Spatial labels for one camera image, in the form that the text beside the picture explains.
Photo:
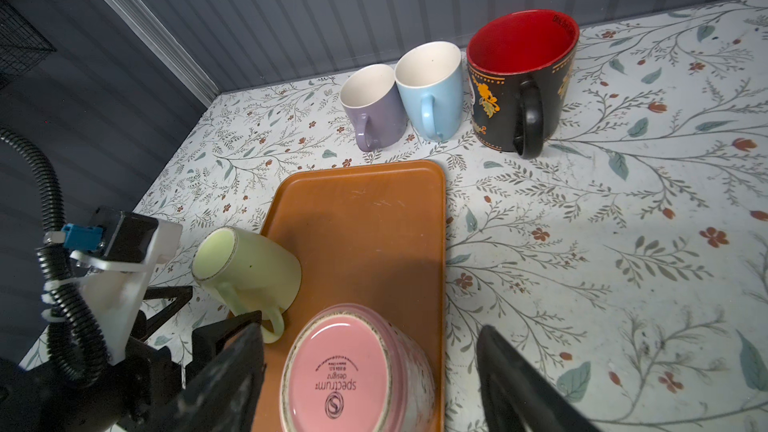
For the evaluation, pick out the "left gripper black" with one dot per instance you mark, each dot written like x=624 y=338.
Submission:
x=156 y=372

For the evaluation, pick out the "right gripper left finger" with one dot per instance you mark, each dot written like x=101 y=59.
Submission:
x=216 y=384

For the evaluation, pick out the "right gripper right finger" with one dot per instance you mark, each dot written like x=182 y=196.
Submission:
x=515 y=397

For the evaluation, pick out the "light green mug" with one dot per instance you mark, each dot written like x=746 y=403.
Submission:
x=248 y=272

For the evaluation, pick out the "orange plastic tray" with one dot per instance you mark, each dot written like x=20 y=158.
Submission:
x=369 y=235

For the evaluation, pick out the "light blue mug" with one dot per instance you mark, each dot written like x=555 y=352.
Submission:
x=429 y=81

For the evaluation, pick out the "black skull pattern mug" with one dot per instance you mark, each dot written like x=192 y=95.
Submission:
x=519 y=68

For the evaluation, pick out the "purple mug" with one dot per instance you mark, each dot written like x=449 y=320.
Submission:
x=371 y=100

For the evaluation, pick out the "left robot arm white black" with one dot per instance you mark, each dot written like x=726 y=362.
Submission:
x=217 y=391

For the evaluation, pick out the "pink ghost mug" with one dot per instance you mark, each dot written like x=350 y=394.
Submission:
x=350 y=369

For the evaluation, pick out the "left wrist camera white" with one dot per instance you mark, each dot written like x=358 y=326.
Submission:
x=120 y=251

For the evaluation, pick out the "black wire basket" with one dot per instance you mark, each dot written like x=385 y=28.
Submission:
x=23 y=47

